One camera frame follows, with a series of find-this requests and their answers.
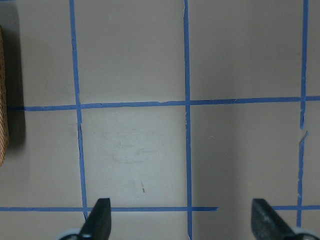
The woven wicker basket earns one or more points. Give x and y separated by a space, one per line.
4 131

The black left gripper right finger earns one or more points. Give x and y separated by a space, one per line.
266 224

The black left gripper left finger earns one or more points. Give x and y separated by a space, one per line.
98 224

